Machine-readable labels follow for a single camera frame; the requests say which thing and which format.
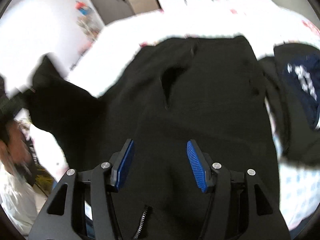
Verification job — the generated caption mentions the navy black garment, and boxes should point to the navy black garment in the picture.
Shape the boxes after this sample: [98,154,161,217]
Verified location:
[259,43,319,166]

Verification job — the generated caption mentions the black zip jacket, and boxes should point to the black zip jacket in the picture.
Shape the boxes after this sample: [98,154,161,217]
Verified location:
[25,36,279,239]

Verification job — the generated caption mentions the person left hand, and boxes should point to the person left hand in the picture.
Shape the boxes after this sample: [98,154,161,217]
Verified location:
[1,121,31,174]

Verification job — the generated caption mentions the white wall shelf rack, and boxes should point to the white wall shelf rack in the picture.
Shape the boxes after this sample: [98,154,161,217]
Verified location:
[75,1,100,41]

